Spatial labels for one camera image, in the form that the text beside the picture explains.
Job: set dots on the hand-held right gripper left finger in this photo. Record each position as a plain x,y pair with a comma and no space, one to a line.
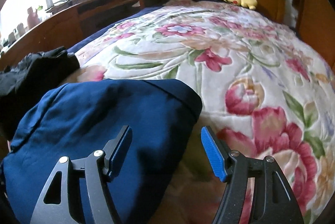
119,153

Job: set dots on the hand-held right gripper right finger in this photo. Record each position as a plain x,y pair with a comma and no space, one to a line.
214,153

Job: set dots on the navy blue suit jacket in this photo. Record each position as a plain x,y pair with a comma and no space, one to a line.
91,114

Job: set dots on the black clothes pile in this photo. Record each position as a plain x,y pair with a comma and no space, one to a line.
31,75

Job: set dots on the floral blanket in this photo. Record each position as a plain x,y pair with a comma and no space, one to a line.
209,43

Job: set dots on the navy bed sheet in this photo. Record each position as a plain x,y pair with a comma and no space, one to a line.
104,33

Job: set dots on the wooden desk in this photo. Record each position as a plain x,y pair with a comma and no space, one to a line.
52,25

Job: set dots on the pink bottle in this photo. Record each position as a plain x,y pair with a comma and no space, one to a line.
33,17

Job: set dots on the wooden slatted wardrobe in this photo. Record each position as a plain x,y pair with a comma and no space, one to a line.
311,17

